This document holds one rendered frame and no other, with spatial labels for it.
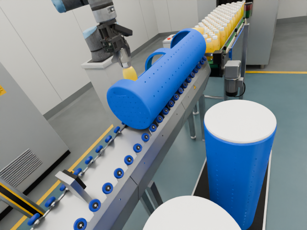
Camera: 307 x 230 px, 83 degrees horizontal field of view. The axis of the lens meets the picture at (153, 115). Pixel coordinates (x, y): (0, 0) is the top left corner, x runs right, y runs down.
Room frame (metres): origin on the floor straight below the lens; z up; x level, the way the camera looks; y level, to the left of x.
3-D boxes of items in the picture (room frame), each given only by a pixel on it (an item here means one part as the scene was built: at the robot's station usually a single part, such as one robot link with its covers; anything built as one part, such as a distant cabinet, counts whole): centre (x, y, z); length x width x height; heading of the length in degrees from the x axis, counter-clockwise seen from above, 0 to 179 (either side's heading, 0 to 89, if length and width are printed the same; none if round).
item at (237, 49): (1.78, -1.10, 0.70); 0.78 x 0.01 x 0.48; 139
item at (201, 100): (1.37, -0.49, 0.31); 0.06 x 0.06 x 0.63; 49
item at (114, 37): (0.83, 0.07, 1.43); 0.09 x 0.08 x 0.12; 139
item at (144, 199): (0.72, 0.25, 0.31); 0.06 x 0.06 x 0.63; 49
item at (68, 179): (0.46, 0.38, 1.00); 0.10 x 0.04 x 0.15; 49
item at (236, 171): (0.54, -0.34, 0.59); 0.28 x 0.28 x 0.88
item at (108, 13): (0.83, 0.07, 1.52); 0.10 x 0.09 x 0.05; 49
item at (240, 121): (0.54, -0.34, 1.03); 0.28 x 0.28 x 0.01
